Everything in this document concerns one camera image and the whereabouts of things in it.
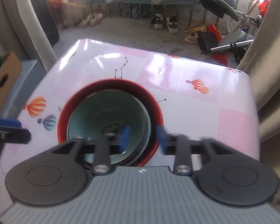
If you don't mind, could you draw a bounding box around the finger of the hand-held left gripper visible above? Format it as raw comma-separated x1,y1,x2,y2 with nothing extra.
0,125,31,144
0,117,22,128

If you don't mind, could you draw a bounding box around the grey electric scooter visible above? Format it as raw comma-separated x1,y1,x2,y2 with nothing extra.
196,0,263,63

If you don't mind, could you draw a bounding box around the grey storage box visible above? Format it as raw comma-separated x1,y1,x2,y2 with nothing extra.
3,59,47,122

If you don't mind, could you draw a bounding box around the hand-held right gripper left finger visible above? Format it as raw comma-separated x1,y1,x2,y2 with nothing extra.
51,125,131,174

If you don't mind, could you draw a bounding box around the red hanging item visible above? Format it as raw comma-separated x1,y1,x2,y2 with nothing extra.
259,0,271,17

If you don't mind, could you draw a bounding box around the red and black bowl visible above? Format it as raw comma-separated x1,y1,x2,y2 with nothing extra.
57,79,164,167

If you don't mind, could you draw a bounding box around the small dark green bowl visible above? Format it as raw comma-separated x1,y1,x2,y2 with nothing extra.
67,91,153,166

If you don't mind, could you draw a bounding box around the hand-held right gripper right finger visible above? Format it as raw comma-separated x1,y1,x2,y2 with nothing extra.
155,125,234,175

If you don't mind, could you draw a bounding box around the black and white sneaker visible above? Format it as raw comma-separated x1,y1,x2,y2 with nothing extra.
166,16,179,34
150,14,165,30

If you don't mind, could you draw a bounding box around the dark upright case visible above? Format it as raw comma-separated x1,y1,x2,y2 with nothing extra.
27,0,60,46

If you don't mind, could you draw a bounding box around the white shoe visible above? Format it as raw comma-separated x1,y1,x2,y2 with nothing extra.
80,15,93,26
90,13,104,25

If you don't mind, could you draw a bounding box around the red plastic bag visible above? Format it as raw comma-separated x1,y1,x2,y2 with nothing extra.
211,52,229,67
209,23,223,40

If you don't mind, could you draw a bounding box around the pink printed tablecloth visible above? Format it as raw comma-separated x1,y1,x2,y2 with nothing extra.
0,38,259,218

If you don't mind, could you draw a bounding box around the beige curtain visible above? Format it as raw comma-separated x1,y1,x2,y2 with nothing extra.
237,0,280,143
0,0,59,73

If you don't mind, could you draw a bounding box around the cardboard box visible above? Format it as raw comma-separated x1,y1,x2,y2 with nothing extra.
0,51,22,112

